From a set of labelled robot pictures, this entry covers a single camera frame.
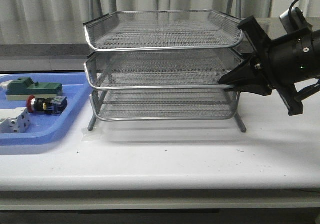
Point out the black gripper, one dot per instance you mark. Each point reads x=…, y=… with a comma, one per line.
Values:
x=274, y=64

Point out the silver mesh tray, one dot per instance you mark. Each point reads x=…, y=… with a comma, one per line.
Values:
x=164, y=104
x=158, y=69
x=163, y=30

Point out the red emergency stop button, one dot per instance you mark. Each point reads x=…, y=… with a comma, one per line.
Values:
x=53, y=106

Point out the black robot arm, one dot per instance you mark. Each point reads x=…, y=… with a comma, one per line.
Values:
x=310, y=59

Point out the silver mesh top tray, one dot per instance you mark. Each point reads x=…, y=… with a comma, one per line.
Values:
x=163, y=30

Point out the silver mesh bottom tray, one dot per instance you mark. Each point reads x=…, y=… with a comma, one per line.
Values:
x=164, y=104

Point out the blue plastic tray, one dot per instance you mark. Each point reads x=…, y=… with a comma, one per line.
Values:
x=46, y=127

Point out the white circuit breaker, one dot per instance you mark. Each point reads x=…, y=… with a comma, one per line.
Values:
x=16, y=120

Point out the grey background counter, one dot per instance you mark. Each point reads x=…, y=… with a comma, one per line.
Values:
x=42, y=38

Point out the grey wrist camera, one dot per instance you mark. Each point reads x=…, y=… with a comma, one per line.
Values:
x=294, y=22

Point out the green electrical switch block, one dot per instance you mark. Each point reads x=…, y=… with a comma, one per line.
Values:
x=23, y=87

